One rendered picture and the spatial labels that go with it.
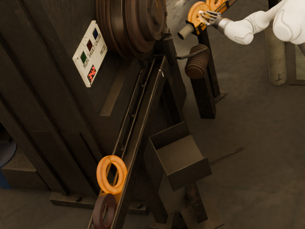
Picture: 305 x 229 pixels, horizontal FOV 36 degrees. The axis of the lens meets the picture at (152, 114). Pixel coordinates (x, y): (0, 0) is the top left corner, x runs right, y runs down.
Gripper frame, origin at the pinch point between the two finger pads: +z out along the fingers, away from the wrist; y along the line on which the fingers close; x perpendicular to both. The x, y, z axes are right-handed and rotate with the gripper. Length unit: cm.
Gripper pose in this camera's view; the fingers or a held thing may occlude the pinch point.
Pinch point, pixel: (198, 12)
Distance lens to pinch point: 295.7
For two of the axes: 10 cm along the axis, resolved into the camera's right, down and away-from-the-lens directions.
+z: -6.3, -4.9, 6.0
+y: 7.4, -6.0, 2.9
